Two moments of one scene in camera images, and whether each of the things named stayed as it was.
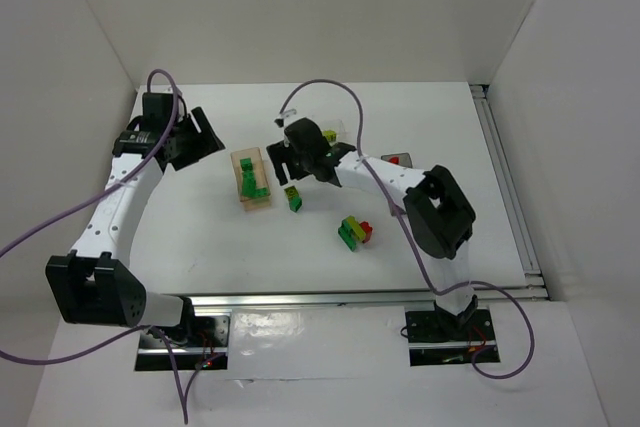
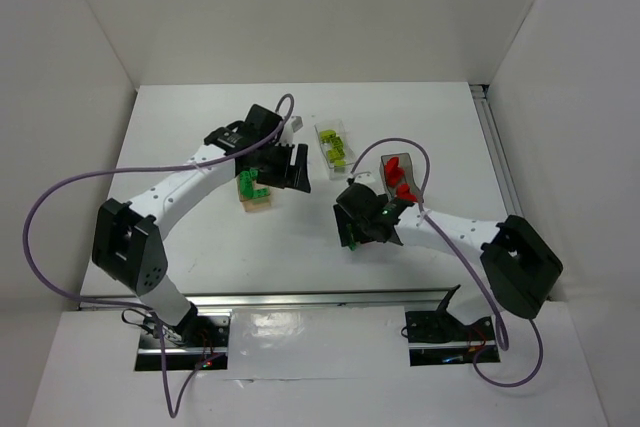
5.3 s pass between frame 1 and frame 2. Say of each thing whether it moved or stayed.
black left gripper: moved
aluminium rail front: stayed
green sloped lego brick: stayed
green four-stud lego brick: stayed
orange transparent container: stayed
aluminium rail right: stayed
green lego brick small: moved
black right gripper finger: moved
